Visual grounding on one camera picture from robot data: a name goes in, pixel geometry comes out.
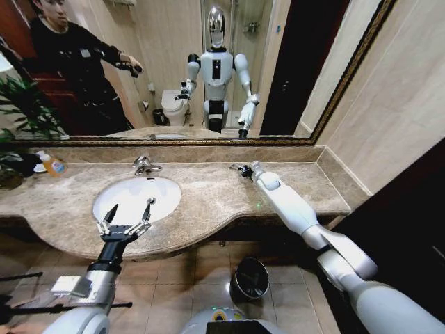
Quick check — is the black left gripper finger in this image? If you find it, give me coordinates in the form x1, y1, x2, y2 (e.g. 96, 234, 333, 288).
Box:
96, 203, 119, 236
129, 200, 154, 238

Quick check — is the white oval sink basin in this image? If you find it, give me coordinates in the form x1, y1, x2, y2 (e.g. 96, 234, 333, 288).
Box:
92, 176, 182, 224

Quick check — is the black round trash bin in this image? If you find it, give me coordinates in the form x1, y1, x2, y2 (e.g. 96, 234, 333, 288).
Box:
229, 256, 271, 303

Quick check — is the chrome faucet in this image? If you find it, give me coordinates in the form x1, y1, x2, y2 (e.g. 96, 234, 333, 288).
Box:
131, 155, 163, 176

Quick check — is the orange soap bottle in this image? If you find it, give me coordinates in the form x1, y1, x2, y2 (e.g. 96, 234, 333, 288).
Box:
35, 150, 67, 179

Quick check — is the white robot front shell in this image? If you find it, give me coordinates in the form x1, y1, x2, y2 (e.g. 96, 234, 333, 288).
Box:
179, 305, 276, 334

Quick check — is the green potted plant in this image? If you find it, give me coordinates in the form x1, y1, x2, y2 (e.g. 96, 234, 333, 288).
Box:
0, 77, 64, 191

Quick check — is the black thin arm cable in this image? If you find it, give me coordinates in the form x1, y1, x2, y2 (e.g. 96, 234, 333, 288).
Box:
0, 301, 134, 315
0, 272, 44, 282

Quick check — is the dark framed wall mirror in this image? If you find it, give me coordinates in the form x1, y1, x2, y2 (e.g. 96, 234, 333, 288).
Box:
0, 0, 398, 147

